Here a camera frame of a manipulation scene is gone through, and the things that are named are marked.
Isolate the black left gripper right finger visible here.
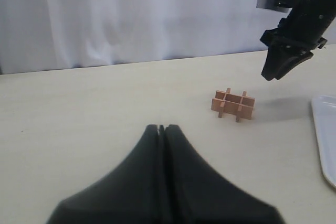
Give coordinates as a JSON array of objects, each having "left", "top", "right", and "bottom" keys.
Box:
[{"left": 165, "top": 125, "right": 284, "bottom": 223}]

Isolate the white curtain backdrop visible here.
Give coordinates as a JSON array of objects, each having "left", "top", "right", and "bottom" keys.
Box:
[{"left": 0, "top": 0, "right": 336, "bottom": 74}]

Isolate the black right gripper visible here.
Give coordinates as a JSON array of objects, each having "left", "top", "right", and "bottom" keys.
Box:
[{"left": 260, "top": 0, "right": 335, "bottom": 80}]

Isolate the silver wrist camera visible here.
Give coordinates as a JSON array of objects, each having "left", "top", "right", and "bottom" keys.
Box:
[{"left": 256, "top": 0, "right": 298, "bottom": 13}]

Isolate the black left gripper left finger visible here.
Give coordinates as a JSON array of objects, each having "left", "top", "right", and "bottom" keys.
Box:
[{"left": 47, "top": 125, "right": 161, "bottom": 223}]

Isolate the white plastic tray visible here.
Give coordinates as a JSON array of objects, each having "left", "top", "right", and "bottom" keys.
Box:
[{"left": 311, "top": 95, "right": 335, "bottom": 187}]

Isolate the wooden notched piece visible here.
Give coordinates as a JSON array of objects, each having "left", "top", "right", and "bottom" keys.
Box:
[
  {"left": 211, "top": 98, "right": 254, "bottom": 120},
  {"left": 218, "top": 88, "right": 231, "bottom": 118},
  {"left": 215, "top": 90, "right": 255, "bottom": 108},
  {"left": 236, "top": 91, "right": 247, "bottom": 123}
]

